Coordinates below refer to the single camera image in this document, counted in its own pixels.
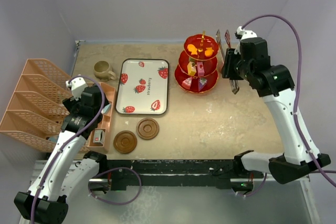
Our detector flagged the purple cake slice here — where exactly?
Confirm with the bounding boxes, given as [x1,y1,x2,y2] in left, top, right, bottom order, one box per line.
[198,78,207,91]

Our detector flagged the red three-tier cake stand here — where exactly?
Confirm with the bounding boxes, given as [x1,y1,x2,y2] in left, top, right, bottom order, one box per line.
[174,32,219,93]

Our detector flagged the yellow cake slice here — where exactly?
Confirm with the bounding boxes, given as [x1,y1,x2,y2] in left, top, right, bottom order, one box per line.
[187,61,197,77]

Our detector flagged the orange fish cake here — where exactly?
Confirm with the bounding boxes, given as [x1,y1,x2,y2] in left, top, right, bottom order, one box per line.
[204,47,214,58]
[187,44,198,55]

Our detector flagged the beige ceramic mug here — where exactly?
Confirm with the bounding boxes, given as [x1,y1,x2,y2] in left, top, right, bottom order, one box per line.
[93,60,117,81]

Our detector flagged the brown wooden coaster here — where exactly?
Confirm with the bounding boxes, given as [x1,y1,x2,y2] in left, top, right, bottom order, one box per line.
[136,118,160,140]
[113,131,137,154]

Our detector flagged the black base frame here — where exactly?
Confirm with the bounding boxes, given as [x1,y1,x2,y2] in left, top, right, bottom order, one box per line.
[86,152,266,192]

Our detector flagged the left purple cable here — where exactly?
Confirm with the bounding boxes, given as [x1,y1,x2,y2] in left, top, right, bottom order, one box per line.
[30,76,106,224]

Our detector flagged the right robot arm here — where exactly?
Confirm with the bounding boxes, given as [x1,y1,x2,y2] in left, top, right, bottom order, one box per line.
[221,27,331,184]

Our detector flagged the salmon pink cake slice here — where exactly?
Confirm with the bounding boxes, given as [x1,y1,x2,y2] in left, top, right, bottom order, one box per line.
[182,77,193,90]

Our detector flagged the small grey box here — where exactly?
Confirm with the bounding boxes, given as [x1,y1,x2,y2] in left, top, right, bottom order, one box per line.
[92,129,105,145]

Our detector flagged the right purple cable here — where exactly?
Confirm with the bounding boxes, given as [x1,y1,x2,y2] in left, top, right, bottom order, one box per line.
[240,14,336,197]

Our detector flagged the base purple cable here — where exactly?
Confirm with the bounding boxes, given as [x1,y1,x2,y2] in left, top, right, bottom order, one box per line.
[88,166,143,206]

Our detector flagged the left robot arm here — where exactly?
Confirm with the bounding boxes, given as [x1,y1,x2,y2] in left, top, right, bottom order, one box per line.
[14,75,109,223]

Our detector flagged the brown wooden coaster right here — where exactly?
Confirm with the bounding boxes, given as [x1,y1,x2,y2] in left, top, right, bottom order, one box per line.
[136,118,160,140]

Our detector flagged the brown wooden coaster left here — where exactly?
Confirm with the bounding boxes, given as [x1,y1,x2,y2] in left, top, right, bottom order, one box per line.
[113,131,137,154]

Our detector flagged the white strawberry tray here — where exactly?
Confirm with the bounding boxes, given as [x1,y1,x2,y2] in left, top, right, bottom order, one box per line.
[115,58,169,115]

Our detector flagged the metal tongs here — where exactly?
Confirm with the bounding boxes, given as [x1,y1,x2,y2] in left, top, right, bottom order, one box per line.
[216,29,240,94]

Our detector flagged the pink desk organizer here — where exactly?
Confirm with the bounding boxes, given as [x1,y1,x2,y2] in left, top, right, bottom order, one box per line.
[0,58,117,154]

